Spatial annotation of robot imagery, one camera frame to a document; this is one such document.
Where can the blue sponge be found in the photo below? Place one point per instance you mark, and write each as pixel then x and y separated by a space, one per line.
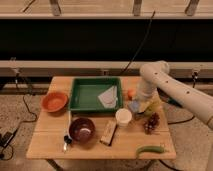
pixel 133 106

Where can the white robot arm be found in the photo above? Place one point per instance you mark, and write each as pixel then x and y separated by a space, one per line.
pixel 155 75

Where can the purple bowl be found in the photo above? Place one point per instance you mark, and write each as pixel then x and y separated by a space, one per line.
pixel 82 130

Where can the orange bowl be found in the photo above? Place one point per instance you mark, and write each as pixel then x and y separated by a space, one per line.
pixel 54 101

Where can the white folded cloth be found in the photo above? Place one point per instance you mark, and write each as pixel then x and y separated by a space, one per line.
pixel 109 97

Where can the green plastic tray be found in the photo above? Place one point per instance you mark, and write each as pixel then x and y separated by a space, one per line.
pixel 85 91

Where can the orange fruit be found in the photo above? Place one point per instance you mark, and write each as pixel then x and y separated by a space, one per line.
pixel 131 94

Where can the white cup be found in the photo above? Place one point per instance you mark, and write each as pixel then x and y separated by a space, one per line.
pixel 123 117

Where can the wooden block brush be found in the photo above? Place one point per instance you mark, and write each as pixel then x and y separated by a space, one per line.
pixel 108 133

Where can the yellow-green toy fruit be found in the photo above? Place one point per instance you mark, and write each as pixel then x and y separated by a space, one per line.
pixel 152 108

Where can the brown grape bunch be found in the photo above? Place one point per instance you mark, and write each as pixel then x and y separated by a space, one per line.
pixel 152 123

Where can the green cucumber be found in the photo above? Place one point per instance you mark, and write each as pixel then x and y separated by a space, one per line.
pixel 154 149

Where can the black power adapter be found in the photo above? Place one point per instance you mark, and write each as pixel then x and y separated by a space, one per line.
pixel 6 139

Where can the white handled spoon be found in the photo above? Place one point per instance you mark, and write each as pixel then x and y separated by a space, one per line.
pixel 67 138

